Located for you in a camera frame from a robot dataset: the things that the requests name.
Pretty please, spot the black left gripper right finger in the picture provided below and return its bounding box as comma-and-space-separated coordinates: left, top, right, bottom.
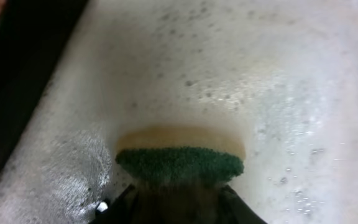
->
219, 185, 267, 224

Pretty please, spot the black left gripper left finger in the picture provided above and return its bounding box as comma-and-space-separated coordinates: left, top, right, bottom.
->
89, 184, 135, 224

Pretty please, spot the green yellow sponge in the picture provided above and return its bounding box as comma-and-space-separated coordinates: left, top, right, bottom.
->
115, 126, 246, 223

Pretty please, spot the black tray with soapy water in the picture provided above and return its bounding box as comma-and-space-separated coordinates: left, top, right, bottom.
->
0, 1, 358, 223

